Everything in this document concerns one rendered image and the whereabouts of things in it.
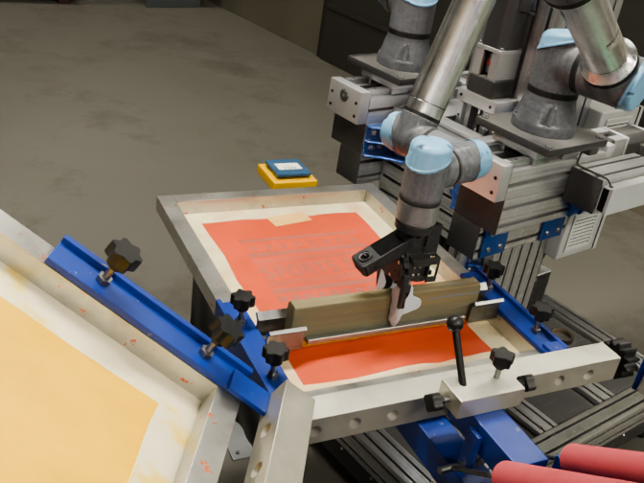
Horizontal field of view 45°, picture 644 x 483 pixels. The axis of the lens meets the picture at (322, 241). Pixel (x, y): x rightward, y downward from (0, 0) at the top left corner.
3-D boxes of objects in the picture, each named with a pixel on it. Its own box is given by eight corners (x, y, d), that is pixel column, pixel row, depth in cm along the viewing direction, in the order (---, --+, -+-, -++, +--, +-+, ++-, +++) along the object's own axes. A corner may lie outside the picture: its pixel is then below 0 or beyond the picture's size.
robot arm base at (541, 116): (537, 113, 194) (548, 74, 190) (587, 135, 184) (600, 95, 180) (497, 119, 185) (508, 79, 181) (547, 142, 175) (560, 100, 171)
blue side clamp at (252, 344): (213, 330, 149) (216, 299, 146) (237, 326, 151) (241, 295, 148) (269, 435, 126) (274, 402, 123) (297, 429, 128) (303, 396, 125)
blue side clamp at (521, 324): (453, 296, 173) (461, 269, 170) (472, 293, 175) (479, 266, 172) (539, 379, 150) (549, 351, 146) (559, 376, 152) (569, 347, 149)
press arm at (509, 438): (446, 415, 129) (452, 392, 126) (475, 409, 131) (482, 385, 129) (509, 492, 115) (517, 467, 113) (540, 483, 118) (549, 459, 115)
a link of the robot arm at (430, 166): (467, 146, 135) (434, 153, 130) (452, 202, 140) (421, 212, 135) (432, 129, 140) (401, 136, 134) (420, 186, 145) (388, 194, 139)
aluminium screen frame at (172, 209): (155, 210, 186) (156, 195, 185) (370, 195, 211) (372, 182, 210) (277, 430, 126) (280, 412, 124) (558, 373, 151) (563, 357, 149)
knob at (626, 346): (582, 365, 149) (594, 333, 146) (605, 360, 152) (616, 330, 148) (609, 389, 144) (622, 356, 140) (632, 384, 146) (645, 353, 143)
